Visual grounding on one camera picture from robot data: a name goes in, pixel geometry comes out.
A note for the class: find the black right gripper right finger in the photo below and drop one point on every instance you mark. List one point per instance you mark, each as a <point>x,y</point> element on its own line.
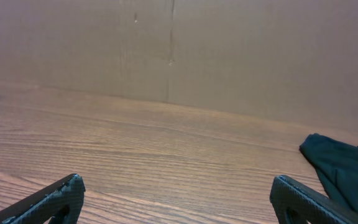
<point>296,203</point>

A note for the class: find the black clothes pile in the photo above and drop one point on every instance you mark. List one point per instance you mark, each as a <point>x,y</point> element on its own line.
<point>336,164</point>

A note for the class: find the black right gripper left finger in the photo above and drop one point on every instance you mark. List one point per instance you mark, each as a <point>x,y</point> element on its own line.
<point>60,203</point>

